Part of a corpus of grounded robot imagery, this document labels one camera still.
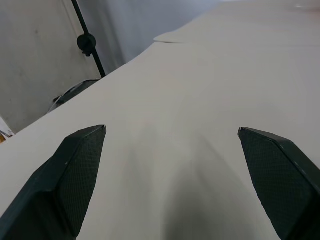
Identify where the black stand base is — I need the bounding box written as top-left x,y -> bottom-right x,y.
52,78 -> 101,109

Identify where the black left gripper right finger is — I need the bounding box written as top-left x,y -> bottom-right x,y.
237,126 -> 320,240

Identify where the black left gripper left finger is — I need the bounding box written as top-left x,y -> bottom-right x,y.
0,124 -> 108,240

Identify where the black stand pole with knob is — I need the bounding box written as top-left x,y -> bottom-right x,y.
70,0 -> 107,78

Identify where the white table cloth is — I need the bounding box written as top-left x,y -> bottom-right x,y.
0,0 -> 320,240

